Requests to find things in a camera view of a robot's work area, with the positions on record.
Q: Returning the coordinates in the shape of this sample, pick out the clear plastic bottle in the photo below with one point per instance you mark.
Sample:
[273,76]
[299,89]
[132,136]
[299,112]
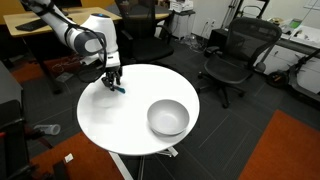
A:
[48,129]

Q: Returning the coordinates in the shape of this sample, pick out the black mesh office chair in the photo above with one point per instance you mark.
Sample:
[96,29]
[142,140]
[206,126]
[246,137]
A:
[238,63]

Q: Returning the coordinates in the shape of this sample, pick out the black keyboard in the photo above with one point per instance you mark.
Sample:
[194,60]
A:
[30,25]

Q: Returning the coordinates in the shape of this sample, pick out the small white paper tag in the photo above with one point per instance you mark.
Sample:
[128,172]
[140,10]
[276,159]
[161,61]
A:
[68,157]

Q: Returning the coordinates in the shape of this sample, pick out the black kick scooter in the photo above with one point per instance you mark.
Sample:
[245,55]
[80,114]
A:
[278,78]

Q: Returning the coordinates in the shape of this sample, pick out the white wall outlet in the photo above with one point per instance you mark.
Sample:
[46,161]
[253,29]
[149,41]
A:
[210,22]

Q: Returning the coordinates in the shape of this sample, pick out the white desk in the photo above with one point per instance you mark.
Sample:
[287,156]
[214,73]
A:
[300,38]

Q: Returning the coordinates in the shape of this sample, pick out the white table base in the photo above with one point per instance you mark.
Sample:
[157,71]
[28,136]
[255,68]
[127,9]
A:
[120,165]

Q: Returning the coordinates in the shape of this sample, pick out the black robot table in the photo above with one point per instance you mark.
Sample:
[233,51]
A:
[10,86]

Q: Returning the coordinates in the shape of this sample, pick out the white cabinet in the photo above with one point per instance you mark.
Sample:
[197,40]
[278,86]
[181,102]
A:
[181,23]

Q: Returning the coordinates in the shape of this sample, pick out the wooden desk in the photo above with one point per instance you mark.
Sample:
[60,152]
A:
[80,15]

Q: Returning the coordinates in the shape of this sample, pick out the teal marker pen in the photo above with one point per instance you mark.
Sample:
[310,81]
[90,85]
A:
[120,89]

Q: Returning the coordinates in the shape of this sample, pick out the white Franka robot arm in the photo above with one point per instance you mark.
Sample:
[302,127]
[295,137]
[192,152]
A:
[96,30]

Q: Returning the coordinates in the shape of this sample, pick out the white round bowl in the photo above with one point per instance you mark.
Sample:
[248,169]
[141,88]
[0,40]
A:
[168,116]

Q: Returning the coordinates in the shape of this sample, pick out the black tripod stand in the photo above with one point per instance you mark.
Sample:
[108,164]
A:
[235,8]

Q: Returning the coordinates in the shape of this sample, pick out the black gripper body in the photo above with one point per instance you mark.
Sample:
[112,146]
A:
[111,72]

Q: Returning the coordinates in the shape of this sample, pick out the black box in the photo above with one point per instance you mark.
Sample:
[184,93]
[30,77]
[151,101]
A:
[218,40]

